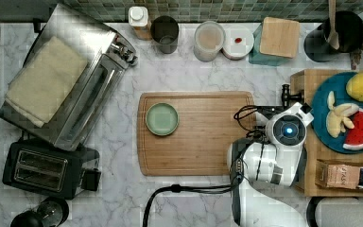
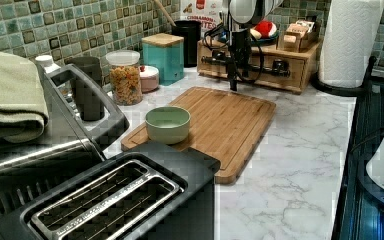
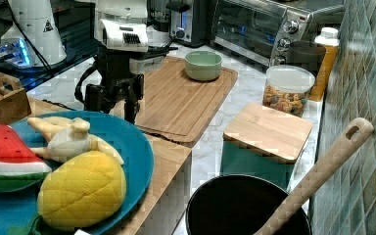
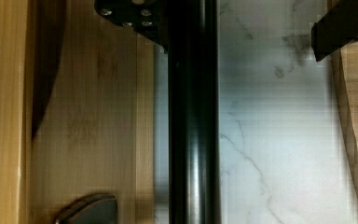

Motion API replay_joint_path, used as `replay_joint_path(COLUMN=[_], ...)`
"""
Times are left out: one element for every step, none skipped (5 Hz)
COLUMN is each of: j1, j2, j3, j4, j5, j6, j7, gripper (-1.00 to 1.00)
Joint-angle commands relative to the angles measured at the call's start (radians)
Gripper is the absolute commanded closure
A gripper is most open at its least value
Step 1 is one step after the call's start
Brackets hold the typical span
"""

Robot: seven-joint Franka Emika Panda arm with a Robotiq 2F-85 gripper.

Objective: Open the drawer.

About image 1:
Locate black slot toaster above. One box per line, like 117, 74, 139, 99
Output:
2, 139, 101, 200

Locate green ceramic bowl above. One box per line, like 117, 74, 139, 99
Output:
146, 103, 179, 136

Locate plush peeled banana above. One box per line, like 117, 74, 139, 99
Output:
326, 91, 359, 138

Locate bamboo cutting board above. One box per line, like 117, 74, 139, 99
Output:
137, 91, 255, 176

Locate plush watermelon slice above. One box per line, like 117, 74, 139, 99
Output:
343, 109, 363, 150

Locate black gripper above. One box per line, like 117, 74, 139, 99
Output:
281, 84, 303, 109

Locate wooden spoon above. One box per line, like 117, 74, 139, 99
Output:
327, 0, 339, 50

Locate black coffee grinder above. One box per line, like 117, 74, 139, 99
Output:
10, 197, 69, 227

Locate blue plate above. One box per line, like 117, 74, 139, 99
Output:
312, 72, 363, 154

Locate clear cereal jar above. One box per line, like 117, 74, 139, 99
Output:
193, 21, 225, 62

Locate stainless toaster oven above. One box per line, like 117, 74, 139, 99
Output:
0, 4, 138, 151

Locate beige folded cloth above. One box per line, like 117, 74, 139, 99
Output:
5, 37, 88, 128

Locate dark metal cup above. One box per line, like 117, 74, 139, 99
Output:
150, 16, 180, 54

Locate black utensil pot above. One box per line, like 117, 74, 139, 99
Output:
303, 11, 363, 62

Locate white lidded container red dot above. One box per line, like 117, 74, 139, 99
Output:
222, 26, 254, 61

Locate orange juice bottle white cap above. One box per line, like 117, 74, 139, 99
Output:
129, 7, 152, 41

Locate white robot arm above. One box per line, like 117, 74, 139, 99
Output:
227, 102, 320, 227

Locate teal canister bamboo lid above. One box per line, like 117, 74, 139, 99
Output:
249, 17, 300, 66

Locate wooden tea box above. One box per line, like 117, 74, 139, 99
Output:
315, 161, 363, 189

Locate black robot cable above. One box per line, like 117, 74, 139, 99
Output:
142, 104, 285, 227

